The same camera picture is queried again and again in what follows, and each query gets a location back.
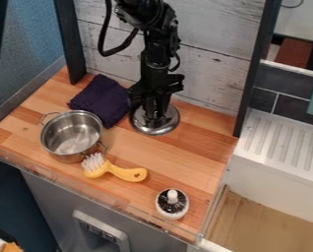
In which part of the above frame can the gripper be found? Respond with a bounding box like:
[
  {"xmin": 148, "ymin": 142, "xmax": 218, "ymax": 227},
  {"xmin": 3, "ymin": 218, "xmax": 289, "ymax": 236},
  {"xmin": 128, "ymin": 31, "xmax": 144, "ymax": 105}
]
[{"xmin": 127, "ymin": 66, "xmax": 186, "ymax": 120}]

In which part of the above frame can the dark purple cloth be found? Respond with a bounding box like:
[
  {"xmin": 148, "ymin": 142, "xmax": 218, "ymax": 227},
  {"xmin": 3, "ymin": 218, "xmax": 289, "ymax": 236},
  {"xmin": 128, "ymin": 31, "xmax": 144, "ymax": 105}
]
[{"xmin": 67, "ymin": 73, "xmax": 133, "ymax": 129}]

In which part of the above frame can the yellow brush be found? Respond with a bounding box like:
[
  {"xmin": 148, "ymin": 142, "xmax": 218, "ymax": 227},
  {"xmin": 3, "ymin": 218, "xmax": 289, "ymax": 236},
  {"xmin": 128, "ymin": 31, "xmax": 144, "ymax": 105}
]
[{"xmin": 80, "ymin": 152, "xmax": 149, "ymax": 183}]

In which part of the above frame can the silver pot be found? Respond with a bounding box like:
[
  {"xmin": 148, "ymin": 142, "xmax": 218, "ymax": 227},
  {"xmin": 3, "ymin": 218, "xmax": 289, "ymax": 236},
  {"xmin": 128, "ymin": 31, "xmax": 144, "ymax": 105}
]
[{"xmin": 37, "ymin": 109, "xmax": 109, "ymax": 164}]

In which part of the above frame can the white toy sink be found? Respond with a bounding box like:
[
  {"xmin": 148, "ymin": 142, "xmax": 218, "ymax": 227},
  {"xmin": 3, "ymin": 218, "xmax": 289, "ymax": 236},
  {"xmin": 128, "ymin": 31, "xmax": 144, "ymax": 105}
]
[{"xmin": 225, "ymin": 107, "xmax": 313, "ymax": 227}]

